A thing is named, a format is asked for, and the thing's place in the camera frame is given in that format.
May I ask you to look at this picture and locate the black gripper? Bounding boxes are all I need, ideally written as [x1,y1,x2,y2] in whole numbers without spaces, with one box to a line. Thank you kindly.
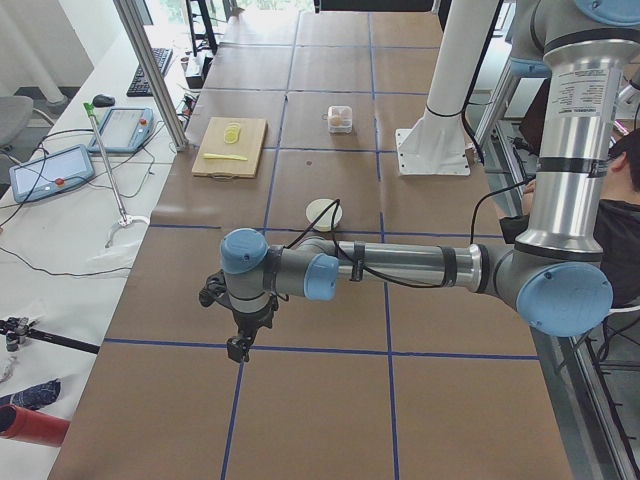
[226,305,278,363]

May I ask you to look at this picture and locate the white round bowl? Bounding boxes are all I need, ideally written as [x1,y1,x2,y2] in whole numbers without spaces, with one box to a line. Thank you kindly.
[305,198,343,232]

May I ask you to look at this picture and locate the clear plastic egg box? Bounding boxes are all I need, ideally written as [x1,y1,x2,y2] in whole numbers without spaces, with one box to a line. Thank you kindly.
[327,105,353,134]

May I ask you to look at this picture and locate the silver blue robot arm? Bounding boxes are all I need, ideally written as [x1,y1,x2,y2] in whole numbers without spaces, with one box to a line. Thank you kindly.
[199,1,639,363]

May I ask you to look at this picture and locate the reacher grabber stick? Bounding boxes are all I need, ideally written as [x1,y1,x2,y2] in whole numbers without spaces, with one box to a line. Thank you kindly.
[83,102,150,249]

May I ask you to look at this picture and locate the yellow plastic knife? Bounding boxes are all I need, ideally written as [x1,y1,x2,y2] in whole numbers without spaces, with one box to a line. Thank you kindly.
[202,153,248,162]

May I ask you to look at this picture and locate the lemon slice one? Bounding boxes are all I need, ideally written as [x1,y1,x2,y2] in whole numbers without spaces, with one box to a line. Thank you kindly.
[223,129,240,144]

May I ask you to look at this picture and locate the bamboo cutting board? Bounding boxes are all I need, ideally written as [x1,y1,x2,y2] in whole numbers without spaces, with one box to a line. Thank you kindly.
[191,117,267,178]

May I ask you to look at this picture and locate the small black tripod stand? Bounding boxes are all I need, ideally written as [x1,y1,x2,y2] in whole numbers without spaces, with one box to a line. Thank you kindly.
[0,317,100,354]

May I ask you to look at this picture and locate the red cylinder bottle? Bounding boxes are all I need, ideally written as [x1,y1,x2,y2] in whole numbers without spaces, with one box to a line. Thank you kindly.
[1,404,70,447]

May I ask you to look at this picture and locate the far blue teach pendant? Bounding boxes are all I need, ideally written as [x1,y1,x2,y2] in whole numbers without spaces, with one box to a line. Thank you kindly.
[96,107,154,155]

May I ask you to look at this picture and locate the blue teach pendant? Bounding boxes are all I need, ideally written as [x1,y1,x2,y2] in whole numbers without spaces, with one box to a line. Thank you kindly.
[96,107,154,155]
[9,145,95,203]

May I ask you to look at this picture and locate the near blue teach pendant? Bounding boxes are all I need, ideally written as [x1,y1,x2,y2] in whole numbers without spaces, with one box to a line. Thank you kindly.
[9,145,95,203]

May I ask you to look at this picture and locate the black keyboard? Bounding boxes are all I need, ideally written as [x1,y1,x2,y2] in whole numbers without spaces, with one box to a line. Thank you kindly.
[125,46,174,98]

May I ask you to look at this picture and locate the black computer mouse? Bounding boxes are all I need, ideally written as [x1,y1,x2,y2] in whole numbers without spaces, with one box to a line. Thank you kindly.
[92,94,115,108]

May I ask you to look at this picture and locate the white chair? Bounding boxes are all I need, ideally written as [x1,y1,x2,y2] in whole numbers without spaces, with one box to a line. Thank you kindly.
[606,305,640,317]

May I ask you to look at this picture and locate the seated person in black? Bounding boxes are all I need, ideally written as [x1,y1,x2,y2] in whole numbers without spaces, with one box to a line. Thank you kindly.
[499,135,640,309]

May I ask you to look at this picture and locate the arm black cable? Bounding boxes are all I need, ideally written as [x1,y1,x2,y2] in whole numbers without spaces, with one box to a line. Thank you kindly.
[269,181,536,303]

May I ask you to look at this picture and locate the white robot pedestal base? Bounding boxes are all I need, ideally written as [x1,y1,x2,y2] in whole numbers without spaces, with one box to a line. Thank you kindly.
[396,0,502,176]

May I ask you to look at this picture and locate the aluminium frame post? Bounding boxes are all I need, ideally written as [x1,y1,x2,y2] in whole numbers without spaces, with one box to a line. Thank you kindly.
[113,0,188,152]

